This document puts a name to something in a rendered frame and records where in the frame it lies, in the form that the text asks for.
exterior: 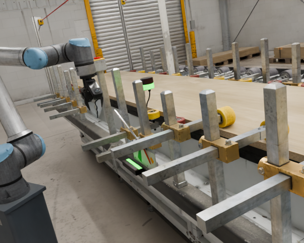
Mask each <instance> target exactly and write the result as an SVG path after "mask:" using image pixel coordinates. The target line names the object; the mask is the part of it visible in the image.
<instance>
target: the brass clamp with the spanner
mask: <svg viewBox="0 0 304 243"><path fill-rule="evenodd" d="M150 135H153V133H151V134H148V135H143V134H141V133H140V134H139V136H140V138H144V137H147V136H150ZM161 146H162V144H161V143H160V144H157V145H154V146H151V147H149V148H150V149H152V150H153V149H157V148H159V147H161Z"/></svg>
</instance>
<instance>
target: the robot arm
mask: <svg viewBox="0 0 304 243"><path fill-rule="evenodd" d="M68 62H74V65H75V68H76V69H75V71H76V73H77V76H80V79H82V80H83V85H84V87H83V88H80V90H81V94H82V98H83V99H84V103H85V105H86V106H87V107H88V109H89V111H90V112H91V113H92V115H93V116H94V117H95V118H99V116H100V114H101V110H102V105H103V96H102V95H103V92H102V90H101V88H100V87H99V85H98V84H97V82H96V80H95V79H92V77H94V76H95V73H96V68H95V63H94V60H93V55H92V51H91V45H90V42H89V39H88V38H78V39H70V40H69V42H67V43H62V44H54V45H49V46H43V47H0V66H16V67H29V68H30V69H42V68H46V67H50V66H54V65H58V64H62V63H68ZM92 99H96V101H95V105H94V103H93V102H91V101H92ZM94 106H96V110H97V114H96V110H95V108H94ZM0 122H1V124H2V126H3V128H4V130H5V132H6V134H7V136H8V138H7V141H6V143H5V144H2V145H0V204H6V203H11V202H14V201H16V200H18V199H20V198H22V197H24V196H25V195H27V194H28V193H29V191H30V186H29V183H28V182H27V181H26V180H25V179H24V178H23V176H22V173H21V169H23V168H25V167H26V166H28V165H30V164H31V163H33V162H35V161H36V160H38V159H39V158H40V157H41V156H43V155H44V153H45V150H46V145H45V143H44V140H43V138H42V137H41V136H40V135H37V134H34V133H33V131H32V130H29V129H27V128H26V126H25V124H24V122H23V120H22V118H21V116H20V114H19V112H18V110H17V108H16V106H15V104H14V102H13V100H12V98H11V96H10V94H9V92H8V90H7V88H6V86H5V84H4V82H3V80H2V78H1V76H0Z"/></svg>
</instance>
